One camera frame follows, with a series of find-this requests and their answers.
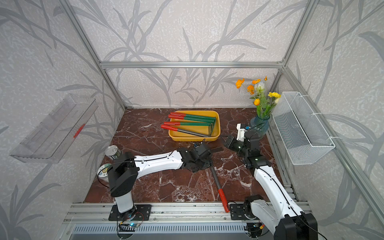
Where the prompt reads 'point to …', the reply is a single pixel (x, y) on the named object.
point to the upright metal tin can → (113, 152)
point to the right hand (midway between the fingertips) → (223, 136)
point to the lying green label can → (102, 172)
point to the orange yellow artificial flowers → (265, 102)
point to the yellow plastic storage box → (195, 125)
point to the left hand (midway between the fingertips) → (211, 166)
